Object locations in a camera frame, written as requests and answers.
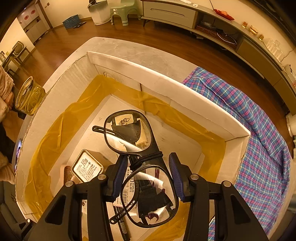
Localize red white card box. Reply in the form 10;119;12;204
113;177;139;208

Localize black frame glasses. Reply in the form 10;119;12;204
92;109;179;228

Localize square gold tin box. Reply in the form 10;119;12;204
72;149;111;182

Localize black marker pen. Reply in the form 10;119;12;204
113;206;130;241

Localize dark red hook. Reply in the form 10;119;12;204
144;208;163;223

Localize blue plaid cloth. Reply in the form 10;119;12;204
183;67;295;237

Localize white tea box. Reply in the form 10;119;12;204
111;113;151;152

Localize white foam box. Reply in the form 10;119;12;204
16;43;250;240

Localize smartphone with lit screen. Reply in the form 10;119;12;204
14;138;23;173

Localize person in beige sweater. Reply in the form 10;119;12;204
0;66;15;185

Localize white air purifier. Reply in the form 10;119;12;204
286;113;296;137

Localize blue plastic basket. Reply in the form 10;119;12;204
63;15;80;29

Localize long grey tv cabinet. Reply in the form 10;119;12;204
142;1;295;115

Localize white trash bin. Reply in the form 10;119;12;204
87;1;110;26

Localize green plastic stool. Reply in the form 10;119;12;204
110;0;142;27

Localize red fruit plate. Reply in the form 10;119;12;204
214;9;234;21

